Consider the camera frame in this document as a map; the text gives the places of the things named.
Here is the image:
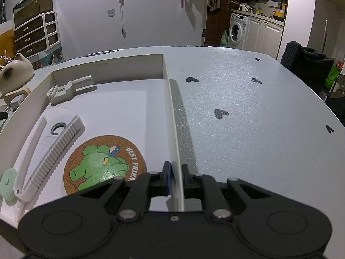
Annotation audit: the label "green round tape measure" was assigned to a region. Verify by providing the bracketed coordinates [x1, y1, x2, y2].
[0, 168, 18, 201]

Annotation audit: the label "white charger adapter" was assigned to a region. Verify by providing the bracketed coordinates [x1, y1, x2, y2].
[9, 96, 25, 110]

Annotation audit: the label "grey plastic clamp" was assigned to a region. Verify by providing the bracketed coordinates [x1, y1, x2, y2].
[47, 75, 97, 106]

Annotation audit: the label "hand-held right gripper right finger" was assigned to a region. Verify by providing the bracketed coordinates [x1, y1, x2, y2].
[180, 163, 270, 222]

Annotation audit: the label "white cardboard box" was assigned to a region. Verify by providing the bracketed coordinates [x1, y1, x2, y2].
[0, 53, 186, 227]

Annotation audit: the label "cream cat-shaped ceramic pot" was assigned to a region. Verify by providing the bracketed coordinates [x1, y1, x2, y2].
[0, 52, 35, 95]

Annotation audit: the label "round cork coaster green animal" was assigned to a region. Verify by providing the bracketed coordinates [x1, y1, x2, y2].
[63, 135, 147, 196]

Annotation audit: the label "hanging grey cable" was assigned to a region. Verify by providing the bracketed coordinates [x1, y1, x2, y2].
[118, 0, 127, 39]

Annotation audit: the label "white washing machine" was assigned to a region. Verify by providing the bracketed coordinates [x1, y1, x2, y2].
[228, 13, 249, 50]

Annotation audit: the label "white base cabinet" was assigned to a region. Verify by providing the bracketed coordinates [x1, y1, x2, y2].
[245, 15, 285, 59]

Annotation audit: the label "white pole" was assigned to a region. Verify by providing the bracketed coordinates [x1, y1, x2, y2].
[322, 20, 328, 51]

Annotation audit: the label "glass fish tank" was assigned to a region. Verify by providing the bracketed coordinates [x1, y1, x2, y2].
[13, 0, 54, 29]

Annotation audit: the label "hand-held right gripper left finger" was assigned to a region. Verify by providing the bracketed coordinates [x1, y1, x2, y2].
[78, 161, 172, 221]

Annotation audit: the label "white drawer cabinet dark drawers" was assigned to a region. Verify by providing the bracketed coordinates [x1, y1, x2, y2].
[13, 11, 59, 59]

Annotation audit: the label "dark cloth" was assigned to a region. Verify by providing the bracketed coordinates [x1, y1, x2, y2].
[280, 41, 335, 93]

